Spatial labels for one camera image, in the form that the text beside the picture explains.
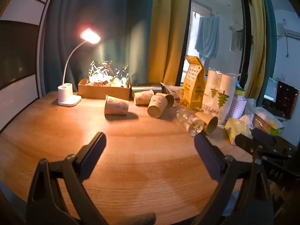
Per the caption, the paper cup beside bottle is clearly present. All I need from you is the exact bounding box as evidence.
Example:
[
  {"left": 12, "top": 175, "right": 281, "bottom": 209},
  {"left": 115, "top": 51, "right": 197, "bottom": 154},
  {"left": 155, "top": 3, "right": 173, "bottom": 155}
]
[{"left": 196, "top": 112, "right": 218, "bottom": 135}]

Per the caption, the paper cup open end forward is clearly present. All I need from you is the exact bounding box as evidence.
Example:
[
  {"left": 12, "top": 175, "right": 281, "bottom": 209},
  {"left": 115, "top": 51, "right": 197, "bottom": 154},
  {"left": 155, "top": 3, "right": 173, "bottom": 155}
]
[{"left": 156, "top": 92, "right": 174, "bottom": 109}]

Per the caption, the lying printed paper cup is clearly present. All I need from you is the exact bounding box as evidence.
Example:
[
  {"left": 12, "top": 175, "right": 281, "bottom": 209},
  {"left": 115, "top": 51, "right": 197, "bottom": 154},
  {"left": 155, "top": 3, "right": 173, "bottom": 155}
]
[{"left": 104, "top": 95, "right": 129, "bottom": 116}]

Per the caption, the small carton box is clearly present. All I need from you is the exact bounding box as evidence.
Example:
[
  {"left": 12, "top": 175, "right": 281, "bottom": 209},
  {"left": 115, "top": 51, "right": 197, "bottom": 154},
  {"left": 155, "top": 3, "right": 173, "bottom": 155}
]
[{"left": 252, "top": 113, "right": 284, "bottom": 136}]

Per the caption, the yellow tissue pack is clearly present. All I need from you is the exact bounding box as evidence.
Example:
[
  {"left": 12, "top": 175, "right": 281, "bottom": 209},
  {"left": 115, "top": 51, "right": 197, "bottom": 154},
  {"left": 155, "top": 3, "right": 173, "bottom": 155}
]
[{"left": 225, "top": 118, "right": 252, "bottom": 145}]

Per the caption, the white plastic basket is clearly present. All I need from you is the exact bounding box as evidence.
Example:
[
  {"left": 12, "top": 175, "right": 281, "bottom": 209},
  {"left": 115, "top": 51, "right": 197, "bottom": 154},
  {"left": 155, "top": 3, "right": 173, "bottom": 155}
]
[{"left": 227, "top": 94, "right": 247, "bottom": 119}]

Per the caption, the black computer monitor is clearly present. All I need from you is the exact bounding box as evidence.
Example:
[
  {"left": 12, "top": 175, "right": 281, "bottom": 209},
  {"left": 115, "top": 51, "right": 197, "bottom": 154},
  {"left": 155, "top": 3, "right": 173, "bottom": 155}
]
[{"left": 262, "top": 78, "right": 299, "bottom": 120}]

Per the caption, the white paper cups package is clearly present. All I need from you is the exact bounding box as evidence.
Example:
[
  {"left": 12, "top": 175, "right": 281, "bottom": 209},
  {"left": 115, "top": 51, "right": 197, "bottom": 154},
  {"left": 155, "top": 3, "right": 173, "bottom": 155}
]
[{"left": 201, "top": 68, "right": 237, "bottom": 125}]

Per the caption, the clear plastic bottle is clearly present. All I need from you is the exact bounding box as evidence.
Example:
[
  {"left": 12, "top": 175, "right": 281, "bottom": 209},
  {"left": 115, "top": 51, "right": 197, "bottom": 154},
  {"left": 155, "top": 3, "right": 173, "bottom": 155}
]
[{"left": 176, "top": 108, "right": 204, "bottom": 137}]

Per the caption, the yellow paper bag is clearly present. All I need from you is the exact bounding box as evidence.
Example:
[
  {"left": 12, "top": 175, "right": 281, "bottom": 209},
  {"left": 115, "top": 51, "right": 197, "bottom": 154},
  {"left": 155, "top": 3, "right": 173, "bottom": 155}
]
[{"left": 181, "top": 55, "right": 206, "bottom": 110}]

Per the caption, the hanging blue towel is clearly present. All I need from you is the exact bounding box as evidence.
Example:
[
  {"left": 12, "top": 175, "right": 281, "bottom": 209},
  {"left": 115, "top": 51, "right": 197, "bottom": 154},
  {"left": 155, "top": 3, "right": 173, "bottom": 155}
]
[{"left": 195, "top": 16, "right": 220, "bottom": 61}]

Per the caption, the white air conditioner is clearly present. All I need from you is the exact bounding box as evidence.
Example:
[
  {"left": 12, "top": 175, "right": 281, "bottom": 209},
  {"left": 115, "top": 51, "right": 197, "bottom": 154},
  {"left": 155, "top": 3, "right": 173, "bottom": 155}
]
[{"left": 284, "top": 29, "right": 300, "bottom": 40}]

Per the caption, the white desk lamp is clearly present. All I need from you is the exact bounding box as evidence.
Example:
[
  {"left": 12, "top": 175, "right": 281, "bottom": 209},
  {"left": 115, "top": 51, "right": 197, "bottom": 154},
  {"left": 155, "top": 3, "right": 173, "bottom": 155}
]
[{"left": 57, "top": 28, "right": 101, "bottom": 107}]

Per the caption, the right side curtain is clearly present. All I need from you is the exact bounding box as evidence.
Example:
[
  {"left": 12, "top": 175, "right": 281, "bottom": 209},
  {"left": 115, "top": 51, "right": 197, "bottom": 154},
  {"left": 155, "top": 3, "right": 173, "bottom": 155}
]
[{"left": 246, "top": 0, "right": 277, "bottom": 106}]

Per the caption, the cardboard box tray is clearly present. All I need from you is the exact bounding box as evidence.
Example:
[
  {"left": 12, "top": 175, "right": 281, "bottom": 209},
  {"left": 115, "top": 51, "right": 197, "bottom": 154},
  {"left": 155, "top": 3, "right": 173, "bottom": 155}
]
[{"left": 78, "top": 79, "right": 131, "bottom": 100}]

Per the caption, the stainless steel tumbler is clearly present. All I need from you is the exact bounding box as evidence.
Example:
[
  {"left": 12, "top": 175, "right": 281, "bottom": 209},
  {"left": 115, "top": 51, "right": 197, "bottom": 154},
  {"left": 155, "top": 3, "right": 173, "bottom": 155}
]
[{"left": 131, "top": 84, "right": 163, "bottom": 93}]

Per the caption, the yellow curtain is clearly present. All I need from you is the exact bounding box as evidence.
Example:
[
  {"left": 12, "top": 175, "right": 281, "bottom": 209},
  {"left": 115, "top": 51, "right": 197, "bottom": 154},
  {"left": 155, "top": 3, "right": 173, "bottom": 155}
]
[{"left": 147, "top": 0, "right": 190, "bottom": 85}]

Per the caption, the shiny snack wrappers bag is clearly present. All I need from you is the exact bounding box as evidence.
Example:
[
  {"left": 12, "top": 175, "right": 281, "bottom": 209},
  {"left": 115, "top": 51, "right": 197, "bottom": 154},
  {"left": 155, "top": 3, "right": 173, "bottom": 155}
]
[{"left": 87, "top": 61, "right": 130, "bottom": 88}]

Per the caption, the teal curtain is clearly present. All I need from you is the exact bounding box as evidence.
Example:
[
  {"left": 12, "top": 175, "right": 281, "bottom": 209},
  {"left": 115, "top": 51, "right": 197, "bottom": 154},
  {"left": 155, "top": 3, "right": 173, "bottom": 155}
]
[{"left": 43, "top": 0, "right": 153, "bottom": 92}]

